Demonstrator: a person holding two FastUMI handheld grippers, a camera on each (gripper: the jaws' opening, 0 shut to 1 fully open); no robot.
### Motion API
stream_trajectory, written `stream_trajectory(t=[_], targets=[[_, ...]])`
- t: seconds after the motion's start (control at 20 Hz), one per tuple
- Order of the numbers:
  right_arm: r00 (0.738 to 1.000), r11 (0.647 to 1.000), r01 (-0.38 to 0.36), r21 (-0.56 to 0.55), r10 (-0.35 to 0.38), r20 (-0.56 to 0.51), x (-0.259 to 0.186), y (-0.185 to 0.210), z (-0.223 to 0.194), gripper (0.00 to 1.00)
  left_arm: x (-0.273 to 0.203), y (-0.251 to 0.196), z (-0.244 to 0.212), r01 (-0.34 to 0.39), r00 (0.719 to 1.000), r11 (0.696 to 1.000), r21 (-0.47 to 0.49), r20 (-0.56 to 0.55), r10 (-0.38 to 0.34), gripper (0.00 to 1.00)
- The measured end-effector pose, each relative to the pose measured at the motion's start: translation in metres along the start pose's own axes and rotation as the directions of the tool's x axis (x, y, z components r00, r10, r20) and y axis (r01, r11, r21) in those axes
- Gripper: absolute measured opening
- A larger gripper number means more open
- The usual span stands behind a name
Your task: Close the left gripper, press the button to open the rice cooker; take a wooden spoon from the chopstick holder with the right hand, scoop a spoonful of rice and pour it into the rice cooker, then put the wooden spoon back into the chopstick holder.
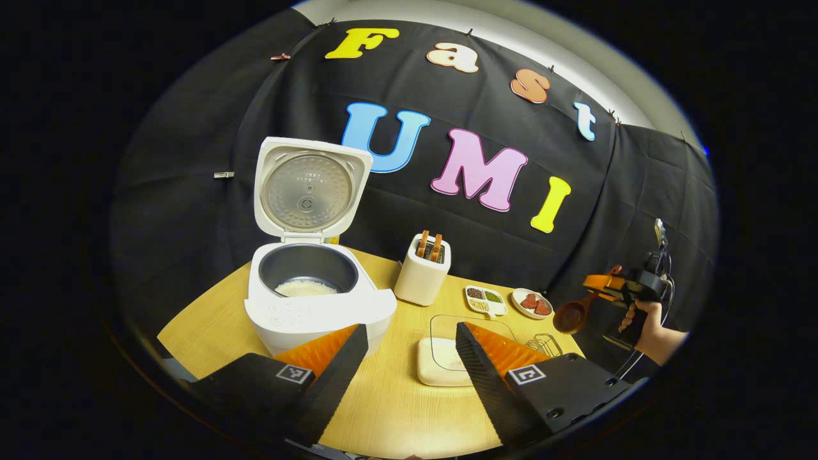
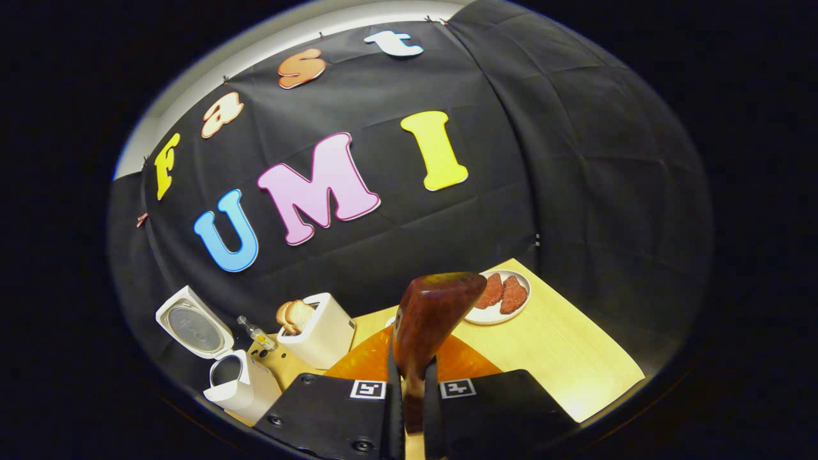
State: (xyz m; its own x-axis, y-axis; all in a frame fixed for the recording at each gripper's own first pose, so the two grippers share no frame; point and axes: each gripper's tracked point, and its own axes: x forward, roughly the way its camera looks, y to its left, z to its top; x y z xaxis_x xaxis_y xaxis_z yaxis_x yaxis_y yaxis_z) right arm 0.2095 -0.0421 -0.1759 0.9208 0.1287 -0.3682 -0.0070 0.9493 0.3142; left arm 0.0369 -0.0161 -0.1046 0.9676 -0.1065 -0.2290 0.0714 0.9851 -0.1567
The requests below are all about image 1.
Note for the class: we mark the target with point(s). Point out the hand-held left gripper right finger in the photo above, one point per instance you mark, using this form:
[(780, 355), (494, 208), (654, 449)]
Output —
[(486, 390)]

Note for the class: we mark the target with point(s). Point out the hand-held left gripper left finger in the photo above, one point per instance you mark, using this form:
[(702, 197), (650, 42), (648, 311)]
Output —
[(335, 383)]

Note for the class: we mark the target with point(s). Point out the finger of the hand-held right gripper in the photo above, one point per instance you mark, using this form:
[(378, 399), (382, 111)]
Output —
[(604, 282)]

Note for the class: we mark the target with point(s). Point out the brown wooden spoon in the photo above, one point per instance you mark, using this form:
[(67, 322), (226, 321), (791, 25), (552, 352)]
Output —
[(571, 316)]

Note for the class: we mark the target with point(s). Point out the white rice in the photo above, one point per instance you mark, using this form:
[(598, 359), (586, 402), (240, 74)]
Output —
[(442, 355), (305, 288)]

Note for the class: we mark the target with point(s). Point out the white rice cooker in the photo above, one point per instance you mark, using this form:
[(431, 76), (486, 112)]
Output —
[(319, 316)]

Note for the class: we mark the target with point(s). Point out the red meat slice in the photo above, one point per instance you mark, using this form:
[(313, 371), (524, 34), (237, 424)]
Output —
[(543, 308), (529, 300)]

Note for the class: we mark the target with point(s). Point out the white divided grain dish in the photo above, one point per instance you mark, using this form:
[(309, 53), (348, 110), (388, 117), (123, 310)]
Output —
[(480, 306)]

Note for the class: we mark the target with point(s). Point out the white round plate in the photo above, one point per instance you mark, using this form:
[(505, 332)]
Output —
[(519, 310)]

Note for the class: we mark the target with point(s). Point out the white toaster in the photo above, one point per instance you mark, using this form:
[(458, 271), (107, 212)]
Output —
[(418, 281)]

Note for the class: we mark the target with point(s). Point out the bread slice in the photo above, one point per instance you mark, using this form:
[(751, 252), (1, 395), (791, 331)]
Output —
[(436, 248), (422, 244)]

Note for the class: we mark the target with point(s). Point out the black backdrop cloth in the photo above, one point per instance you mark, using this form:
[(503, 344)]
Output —
[(447, 243)]

